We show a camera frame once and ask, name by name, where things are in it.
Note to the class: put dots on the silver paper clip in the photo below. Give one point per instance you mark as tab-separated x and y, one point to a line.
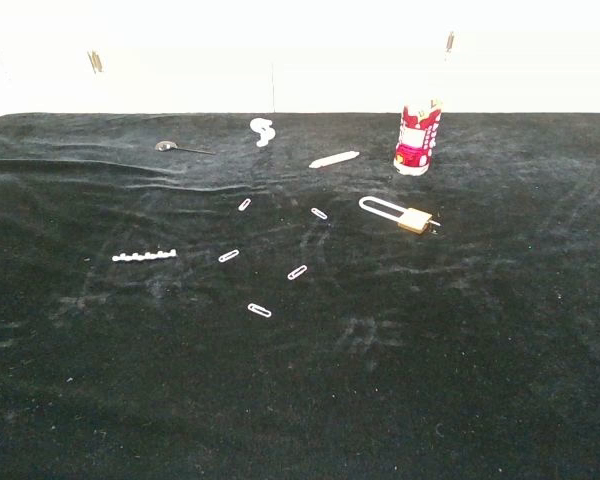
259	310
244	204
297	272
319	213
228	255

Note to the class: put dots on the white beaded strip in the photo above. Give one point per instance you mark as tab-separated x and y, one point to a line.
145	255

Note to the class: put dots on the white pen stick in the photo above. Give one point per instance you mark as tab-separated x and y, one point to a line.
334	159

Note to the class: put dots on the brass padlock long shackle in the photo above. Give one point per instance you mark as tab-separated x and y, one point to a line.
414	221

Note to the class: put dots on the black velvet table cloth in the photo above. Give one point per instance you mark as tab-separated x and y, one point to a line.
300	375

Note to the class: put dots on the small key in padlock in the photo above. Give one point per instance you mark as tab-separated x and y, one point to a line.
434	223

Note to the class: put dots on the red white drink bottle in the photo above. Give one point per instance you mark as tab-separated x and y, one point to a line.
417	145

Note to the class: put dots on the metal screen hinge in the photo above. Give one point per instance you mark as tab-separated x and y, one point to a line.
95	61
450	44

